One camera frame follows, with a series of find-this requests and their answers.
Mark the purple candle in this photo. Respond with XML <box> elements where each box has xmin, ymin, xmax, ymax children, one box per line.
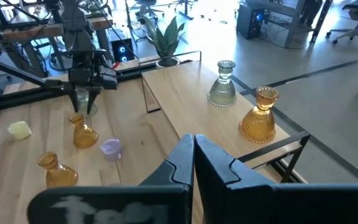
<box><xmin>99</xmin><ymin>138</ymin><xmax>123</xmax><ymax>162</ymax></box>

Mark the wooden workbench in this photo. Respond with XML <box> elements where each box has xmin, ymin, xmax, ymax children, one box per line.
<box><xmin>0</xmin><ymin>2</ymin><xmax>114</xmax><ymax>78</ymax></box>

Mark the clear greenish glass candlestick holder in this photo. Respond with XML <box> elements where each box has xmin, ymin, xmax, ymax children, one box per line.
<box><xmin>75</xmin><ymin>88</ymin><xmax>99</xmax><ymax>118</ymax></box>
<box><xmin>207</xmin><ymin>60</ymin><xmax>237</xmax><ymax>108</ymax></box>

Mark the yellow candle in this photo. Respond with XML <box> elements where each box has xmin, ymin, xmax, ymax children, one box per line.
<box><xmin>7</xmin><ymin>120</ymin><xmax>33</xmax><ymax>141</ymax></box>

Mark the white plant pot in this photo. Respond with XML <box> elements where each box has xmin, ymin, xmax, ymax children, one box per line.
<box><xmin>155</xmin><ymin>57</ymin><xmax>181</xmax><ymax>68</ymax></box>

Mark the computer with blue fans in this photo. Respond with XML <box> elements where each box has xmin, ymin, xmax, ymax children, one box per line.
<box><xmin>110</xmin><ymin>38</ymin><xmax>135</xmax><ymax>63</ymax></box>

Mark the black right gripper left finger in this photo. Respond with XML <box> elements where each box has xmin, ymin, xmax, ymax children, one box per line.
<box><xmin>27</xmin><ymin>133</ymin><xmax>195</xmax><ymax>224</ymax></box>

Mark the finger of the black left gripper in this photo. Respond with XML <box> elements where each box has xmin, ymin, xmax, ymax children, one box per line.
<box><xmin>68</xmin><ymin>89</ymin><xmax>81</xmax><ymax>113</ymax></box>
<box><xmin>86</xmin><ymin>88</ymin><xmax>103</xmax><ymax>116</ymax></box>

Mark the black computer tower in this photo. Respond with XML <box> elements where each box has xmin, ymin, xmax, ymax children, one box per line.
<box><xmin>236</xmin><ymin>3</ymin><xmax>272</xmax><ymax>40</ymax></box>

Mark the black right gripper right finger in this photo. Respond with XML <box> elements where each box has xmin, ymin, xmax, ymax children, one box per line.
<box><xmin>194</xmin><ymin>133</ymin><xmax>358</xmax><ymax>224</ymax></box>

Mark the green snake plant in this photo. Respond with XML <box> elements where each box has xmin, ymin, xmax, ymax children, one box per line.
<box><xmin>143</xmin><ymin>15</ymin><xmax>186</xmax><ymax>60</ymax></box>

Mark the grey office chair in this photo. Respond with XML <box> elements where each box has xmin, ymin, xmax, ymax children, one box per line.
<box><xmin>326</xmin><ymin>0</ymin><xmax>358</xmax><ymax>50</ymax></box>

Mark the amber ribbed glass candlestick holder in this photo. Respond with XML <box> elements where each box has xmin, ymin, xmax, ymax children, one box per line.
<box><xmin>68</xmin><ymin>113</ymin><xmax>99</xmax><ymax>150</ymax></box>
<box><xmin>239</xmin><ymin>86</ymin><xmax>280</xmax><ymax>144</ymax></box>
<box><xmin>37</xmin><ymin>151</ymin><xmax>79</xmax><ymax>189</ymax></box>

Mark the black office chair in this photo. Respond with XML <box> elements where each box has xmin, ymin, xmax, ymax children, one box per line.
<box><xmin>134</xmin><ymin>0</ymin><xmax>165</xmax><ymax>22</ymax></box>

